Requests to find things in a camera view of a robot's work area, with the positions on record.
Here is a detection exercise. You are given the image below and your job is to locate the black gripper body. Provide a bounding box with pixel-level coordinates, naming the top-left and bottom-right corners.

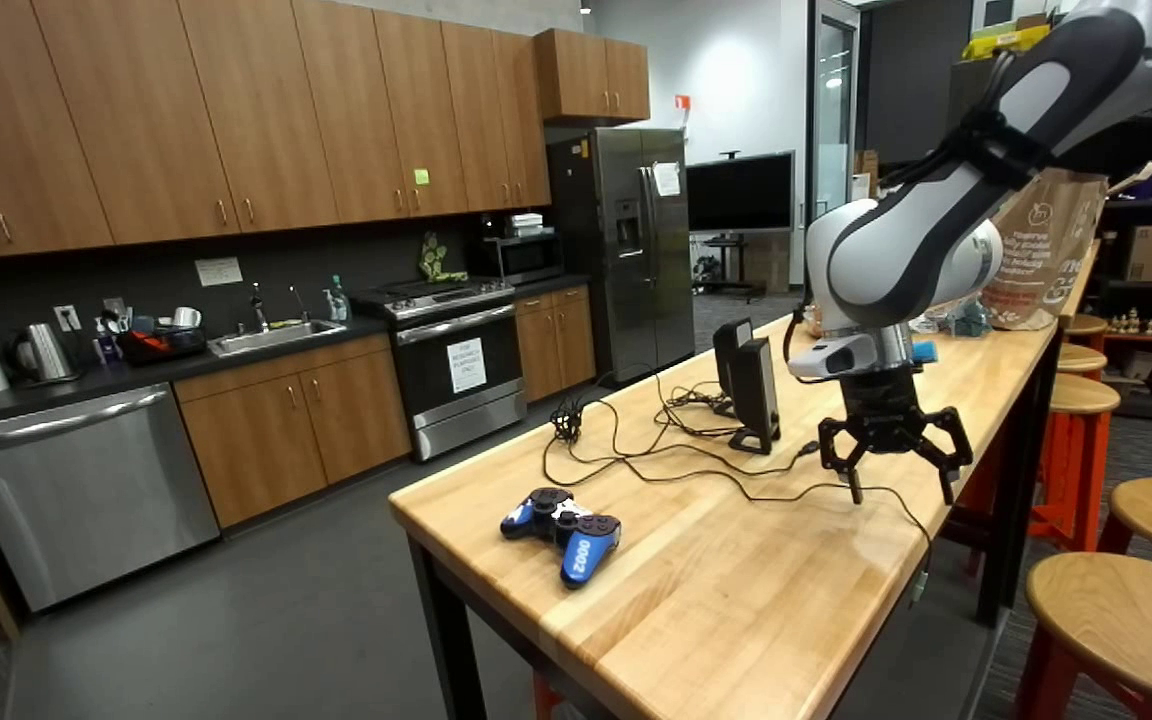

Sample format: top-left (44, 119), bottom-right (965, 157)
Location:
top-left (843, 370), bottom-right (930, 452)

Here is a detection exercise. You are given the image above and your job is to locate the black USB cable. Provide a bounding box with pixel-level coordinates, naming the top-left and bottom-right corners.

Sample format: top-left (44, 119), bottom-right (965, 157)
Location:
top-left (537, 377), bottom-right (828, 501)

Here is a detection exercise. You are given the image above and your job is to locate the black aux cable green jack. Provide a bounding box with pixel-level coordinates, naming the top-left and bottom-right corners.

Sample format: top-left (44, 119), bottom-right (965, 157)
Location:
top-left (537, 383), bottom-right (935, 547)

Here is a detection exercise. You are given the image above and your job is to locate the black desktop speaker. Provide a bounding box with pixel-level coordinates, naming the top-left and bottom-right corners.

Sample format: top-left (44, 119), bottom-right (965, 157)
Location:
top-left (711, 318), bottom-right (746, 417)
top-left (729, 333), bottom-right (783, 461)

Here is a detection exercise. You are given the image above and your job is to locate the plastic bag of buns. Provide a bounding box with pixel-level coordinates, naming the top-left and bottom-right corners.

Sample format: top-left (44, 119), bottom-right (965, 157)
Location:
top-left (981, 168), bottom-right (1106, 333)

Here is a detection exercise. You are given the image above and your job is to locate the black television screen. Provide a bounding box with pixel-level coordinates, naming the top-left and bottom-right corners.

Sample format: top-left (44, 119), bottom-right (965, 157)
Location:
top-left (685, 148), bottom-right (799, 237)

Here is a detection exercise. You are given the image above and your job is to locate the glass door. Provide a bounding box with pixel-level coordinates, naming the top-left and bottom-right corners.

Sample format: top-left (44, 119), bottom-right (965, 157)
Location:
top-left (808, 8), bottom-right (865, 306)

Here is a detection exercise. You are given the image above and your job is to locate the blue game controller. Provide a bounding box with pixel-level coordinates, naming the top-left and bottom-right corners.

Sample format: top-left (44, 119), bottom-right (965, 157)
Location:
top-left (496, 485), bottom-right (625, 592)

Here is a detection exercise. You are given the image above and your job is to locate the stainless refrigerator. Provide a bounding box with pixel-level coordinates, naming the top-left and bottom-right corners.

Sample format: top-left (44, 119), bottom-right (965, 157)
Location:
top-left (543, 125), bottom-right (696, 392)

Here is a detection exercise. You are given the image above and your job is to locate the wooden base cabinet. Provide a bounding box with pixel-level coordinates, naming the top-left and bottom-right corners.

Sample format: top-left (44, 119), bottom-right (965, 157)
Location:
top-left (512, 282), bottom-right (599, 409)
top-left (170, 333), bottom-right (416, 533)

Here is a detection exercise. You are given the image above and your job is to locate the black tall cabinet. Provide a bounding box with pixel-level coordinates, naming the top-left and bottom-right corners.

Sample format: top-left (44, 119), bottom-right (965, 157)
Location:
top-left (858, 0), bottom-right (1048, 177)

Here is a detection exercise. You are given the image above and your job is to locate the stainless microwave oven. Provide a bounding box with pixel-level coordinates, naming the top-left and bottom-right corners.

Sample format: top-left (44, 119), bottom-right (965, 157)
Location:
top-left (474, 229), bottom-right (568, 285)

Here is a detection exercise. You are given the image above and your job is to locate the yellow item on cabinet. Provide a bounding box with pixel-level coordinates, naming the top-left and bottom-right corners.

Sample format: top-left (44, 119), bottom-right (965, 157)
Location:
top-left (960, 13), bottom-right (1052, 66)

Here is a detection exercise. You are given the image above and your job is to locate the white paper sign on oven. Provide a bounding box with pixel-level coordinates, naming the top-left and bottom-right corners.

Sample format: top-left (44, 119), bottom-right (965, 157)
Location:
top-left (443, 333), bottom-right (490, 398)

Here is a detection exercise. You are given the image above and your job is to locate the stainless steel stove oven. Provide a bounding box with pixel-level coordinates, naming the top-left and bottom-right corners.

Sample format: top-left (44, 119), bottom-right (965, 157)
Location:
top-left (378, 275), bottom-right (527, 464)

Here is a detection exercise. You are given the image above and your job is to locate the small green plant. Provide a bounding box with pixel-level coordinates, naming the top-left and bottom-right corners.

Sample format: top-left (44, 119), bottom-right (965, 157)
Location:
top-left (416, 234), bottom-right (472, 287)

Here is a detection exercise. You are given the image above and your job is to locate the stainless kitchen sink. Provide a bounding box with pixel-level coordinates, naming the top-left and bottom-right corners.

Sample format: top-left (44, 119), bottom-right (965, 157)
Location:
top-left (207, 318), bottom-right (352, 360)

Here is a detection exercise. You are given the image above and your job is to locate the metal sink faucet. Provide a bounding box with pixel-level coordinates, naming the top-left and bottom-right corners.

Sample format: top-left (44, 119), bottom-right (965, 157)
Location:
top-left (242, 275), bottom-right (271, 338)

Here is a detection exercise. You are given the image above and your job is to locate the red black countertop item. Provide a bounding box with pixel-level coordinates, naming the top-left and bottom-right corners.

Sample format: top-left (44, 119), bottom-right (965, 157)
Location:
top-left (117, 325), bottom-right (213, 370)

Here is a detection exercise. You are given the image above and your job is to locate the stainless dishwasher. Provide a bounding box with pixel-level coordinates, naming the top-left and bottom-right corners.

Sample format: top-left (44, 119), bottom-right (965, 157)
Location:
top-left (0, 379), bottom-right (222, 615)

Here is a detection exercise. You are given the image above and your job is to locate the black kitchen countertop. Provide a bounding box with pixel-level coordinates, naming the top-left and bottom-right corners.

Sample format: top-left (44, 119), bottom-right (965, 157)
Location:
top-left (0, 274), bottom-right (597, 431)

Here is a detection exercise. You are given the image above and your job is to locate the silver countertop appliance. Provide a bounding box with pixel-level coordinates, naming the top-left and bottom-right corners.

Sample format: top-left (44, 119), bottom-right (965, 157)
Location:
top-left (11, 319), bottom-right (76, 389)

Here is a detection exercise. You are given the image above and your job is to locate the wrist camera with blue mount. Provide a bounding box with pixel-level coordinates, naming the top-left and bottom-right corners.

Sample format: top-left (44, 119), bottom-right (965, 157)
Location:
top-left (789, 333), bottom-right (943, 383)

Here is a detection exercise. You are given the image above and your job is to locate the black cable clump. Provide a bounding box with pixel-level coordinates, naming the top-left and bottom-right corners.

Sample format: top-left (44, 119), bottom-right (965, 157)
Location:
top-left (548, 403), bottom-right (587, 447)

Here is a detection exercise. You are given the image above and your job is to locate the small wooden wall cabinet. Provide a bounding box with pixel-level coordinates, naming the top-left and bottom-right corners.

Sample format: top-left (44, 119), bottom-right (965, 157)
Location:
top-left (531, 30), bottom-right (653, 130)

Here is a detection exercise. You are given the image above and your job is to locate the white wall plate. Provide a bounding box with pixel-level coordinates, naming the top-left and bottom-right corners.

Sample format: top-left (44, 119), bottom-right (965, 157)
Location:
top-left (190, 253), bottom-right (247, 293)

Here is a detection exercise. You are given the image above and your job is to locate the wooden wall cabinet row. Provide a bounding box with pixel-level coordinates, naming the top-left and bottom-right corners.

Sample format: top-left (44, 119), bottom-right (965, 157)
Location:
top-left (0, 0), bottom-right (552, 268)

